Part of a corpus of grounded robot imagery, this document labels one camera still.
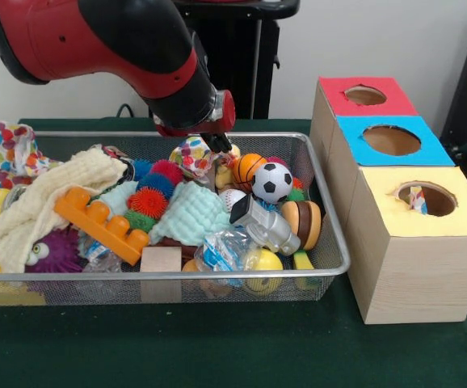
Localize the colourful dotted cloth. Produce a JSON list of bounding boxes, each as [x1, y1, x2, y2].
[[169, 136, 234, 179], [0, 120, 63, 189], [409, 186, 428, 215]]

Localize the yellow rubber duck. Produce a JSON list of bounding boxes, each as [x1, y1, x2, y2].
[[215, 145, 242, 191]]

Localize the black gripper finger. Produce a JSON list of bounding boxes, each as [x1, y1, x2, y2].
[[202, 133, 223, 154], [213, 131, 233, 153]]

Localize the small black white soccer ball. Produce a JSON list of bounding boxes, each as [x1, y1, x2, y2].
[[251, 162, 294, 204]]

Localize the mint green waffle cloth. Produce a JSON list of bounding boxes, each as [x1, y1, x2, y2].
[[95, 179, 237, 247]]

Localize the cream waffle cloth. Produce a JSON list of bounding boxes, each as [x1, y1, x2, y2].
[[0, 147, 129, 274]]

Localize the orange plastic building block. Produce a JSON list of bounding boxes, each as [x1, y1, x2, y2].
[[53, 186, 151, 266]]

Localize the toy hamburger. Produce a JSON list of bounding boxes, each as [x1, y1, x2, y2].
[[280, 200, 322, 250]]

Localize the small orange basketball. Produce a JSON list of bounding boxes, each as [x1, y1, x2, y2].
[[232, 153, 267, 191]]

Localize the silver wire mesh bin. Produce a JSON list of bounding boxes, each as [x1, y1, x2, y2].
[[0, 129, 352, 307]]

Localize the silver plastic toy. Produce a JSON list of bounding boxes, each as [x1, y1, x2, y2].
[[229, 194, 301, 256]]

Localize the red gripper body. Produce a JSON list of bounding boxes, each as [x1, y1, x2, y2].
[[154, 89, 237, 138]]

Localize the crumpled clear plastic bottle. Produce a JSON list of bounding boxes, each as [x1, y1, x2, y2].
[[195, 226, 259, 280]]

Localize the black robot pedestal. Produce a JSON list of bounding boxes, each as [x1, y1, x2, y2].
[[172, 0, 301, 120]]

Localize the wooden box with three holes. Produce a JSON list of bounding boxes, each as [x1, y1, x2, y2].
[[309, 75, 467, 326]]

